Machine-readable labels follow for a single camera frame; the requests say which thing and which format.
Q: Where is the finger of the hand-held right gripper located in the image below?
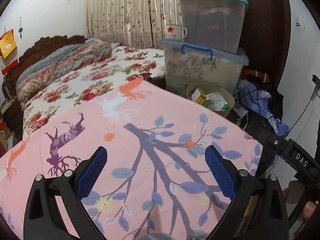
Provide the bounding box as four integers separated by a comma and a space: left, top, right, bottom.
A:
265, 132, 296, 161

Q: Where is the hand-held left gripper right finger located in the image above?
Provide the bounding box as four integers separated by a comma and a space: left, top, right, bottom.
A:
204, 144, 290, 240

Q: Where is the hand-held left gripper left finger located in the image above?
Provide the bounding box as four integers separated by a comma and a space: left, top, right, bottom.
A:
24, 145, 108, 240

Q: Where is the beige plastic bin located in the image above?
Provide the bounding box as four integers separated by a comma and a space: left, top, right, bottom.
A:
186, 82, 236, 118

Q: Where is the black backpack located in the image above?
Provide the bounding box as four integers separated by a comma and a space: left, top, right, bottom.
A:
237, 110, 278, 178

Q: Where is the black garment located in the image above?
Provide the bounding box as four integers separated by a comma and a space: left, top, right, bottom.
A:
246, 80, 284, 125

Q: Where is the pile of clothes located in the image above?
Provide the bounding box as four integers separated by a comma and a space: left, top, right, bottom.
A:
234, 81, 290, 136

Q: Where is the pink printed cloth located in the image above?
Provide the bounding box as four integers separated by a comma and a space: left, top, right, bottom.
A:
0, 76, 266, 240

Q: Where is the red striped cloth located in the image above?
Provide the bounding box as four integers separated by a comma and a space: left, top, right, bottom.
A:
244, 71, 270, 83

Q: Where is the black device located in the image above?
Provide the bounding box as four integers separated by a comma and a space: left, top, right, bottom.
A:
311, 74, 320, 98

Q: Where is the white floral bed sheet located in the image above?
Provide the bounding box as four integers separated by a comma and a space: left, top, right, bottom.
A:
22, 45, 167, 138

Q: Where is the dark cloth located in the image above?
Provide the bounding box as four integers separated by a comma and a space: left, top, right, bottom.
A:
146, 76, 167, 91

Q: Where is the folded floral striped quilt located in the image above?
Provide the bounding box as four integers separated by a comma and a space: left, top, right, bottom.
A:
16, 38, 113, 103

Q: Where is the dark wooden door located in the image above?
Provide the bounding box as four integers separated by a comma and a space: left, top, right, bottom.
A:
237, 0, 291, 91

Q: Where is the clear storage box teal lid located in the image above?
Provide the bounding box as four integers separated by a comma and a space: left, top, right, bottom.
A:
176, 0, 249, 54

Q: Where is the carved wooden headboard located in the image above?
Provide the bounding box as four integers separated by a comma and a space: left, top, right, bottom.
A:
4, 35, 88, 86

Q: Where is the white enamel mug red star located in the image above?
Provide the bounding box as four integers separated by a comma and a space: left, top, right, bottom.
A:
165, 24, 188, 41

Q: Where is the yellow paper bag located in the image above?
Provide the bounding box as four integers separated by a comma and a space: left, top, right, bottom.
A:
0, 29, 17, 61

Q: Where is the beige leaf print curtain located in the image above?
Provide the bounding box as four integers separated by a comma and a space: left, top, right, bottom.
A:
85, 0, 184, 51

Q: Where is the black cable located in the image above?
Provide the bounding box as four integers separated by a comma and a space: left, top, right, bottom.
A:
284, 94, 316, 142

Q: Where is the clear storage box blue handle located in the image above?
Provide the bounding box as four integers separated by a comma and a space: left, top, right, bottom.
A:
159, 39, 250, 96

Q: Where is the wall calendar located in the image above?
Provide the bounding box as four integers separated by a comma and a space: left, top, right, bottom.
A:
0, 54, 19, 76

